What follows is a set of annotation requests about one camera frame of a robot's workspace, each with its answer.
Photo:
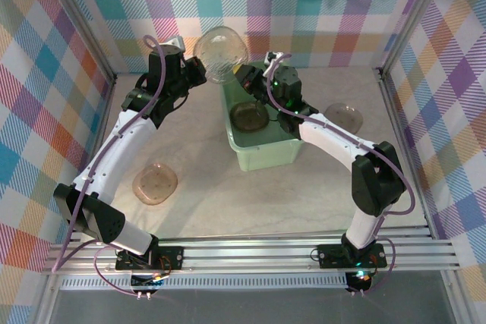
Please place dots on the green plastic bin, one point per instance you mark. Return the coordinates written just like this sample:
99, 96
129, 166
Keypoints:
266, 153

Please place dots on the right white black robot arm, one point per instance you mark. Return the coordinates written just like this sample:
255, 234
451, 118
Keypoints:
374, 183

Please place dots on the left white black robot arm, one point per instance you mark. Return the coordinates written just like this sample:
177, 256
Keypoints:
110, 161

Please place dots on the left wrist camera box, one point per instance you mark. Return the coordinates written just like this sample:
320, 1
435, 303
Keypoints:
172, 42

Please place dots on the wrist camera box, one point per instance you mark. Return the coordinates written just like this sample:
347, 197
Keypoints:
272, 61
172, 42

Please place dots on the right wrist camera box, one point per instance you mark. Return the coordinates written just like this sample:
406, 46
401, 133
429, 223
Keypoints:
272, 61

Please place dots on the aluminium side rail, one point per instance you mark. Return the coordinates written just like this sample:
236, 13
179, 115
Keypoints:
398, 130
103, 119

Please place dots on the aluminium frame post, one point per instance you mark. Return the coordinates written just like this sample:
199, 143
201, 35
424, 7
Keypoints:
79, 16
412, 16

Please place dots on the narrow aluminium extrusion rail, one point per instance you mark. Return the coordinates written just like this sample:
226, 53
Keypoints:
247, 236

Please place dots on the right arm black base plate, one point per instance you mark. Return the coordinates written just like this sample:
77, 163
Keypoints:
330, 255

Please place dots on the wide aluminium extrusion rail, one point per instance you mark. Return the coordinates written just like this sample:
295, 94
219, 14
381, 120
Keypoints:
247, 259

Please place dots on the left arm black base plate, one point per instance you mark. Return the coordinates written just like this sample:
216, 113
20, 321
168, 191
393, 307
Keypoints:
172, 257

